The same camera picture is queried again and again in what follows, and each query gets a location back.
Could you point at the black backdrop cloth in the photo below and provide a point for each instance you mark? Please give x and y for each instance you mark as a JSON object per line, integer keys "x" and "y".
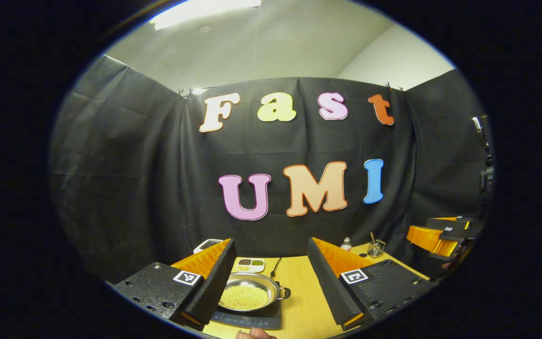
{"x": 125, "y": 165}

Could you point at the white square device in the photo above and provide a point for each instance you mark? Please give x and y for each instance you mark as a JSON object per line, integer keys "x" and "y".
{"x": 203, "y": 244}

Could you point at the clear bottle with pink label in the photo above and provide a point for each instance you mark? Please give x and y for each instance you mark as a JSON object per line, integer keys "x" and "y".
{"x": 346, "y": 245}

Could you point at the black induction cooktop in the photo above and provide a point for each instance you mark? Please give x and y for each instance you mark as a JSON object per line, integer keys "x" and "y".
{"x": 247, "y": 320}

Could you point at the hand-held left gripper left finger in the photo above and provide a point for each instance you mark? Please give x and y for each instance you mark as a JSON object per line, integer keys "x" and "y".
{"x": 214, "y": 289}

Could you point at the large ceiling light panel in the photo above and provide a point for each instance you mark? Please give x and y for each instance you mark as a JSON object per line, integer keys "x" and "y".
{"x": 195, "y": 9}

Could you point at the small ceiling light panel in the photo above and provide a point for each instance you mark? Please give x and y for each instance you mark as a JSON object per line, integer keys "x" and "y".
{"x": 199, "y": 90}

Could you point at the white divided seasoning dish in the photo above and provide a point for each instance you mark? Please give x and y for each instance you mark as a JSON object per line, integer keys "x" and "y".
{"x": 251, "y": 263}

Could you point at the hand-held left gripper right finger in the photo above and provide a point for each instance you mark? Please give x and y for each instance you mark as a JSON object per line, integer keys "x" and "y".
{"x": 330, "y": 292}

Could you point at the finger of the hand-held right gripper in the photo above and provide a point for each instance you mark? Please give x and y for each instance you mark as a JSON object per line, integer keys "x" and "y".
{"x": 450, "y": 233}
{"x": 450, "y": 223}

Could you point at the pile of yellow soybeans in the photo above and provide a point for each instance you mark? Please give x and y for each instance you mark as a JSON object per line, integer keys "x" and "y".
{"x": 245, "y": 297}

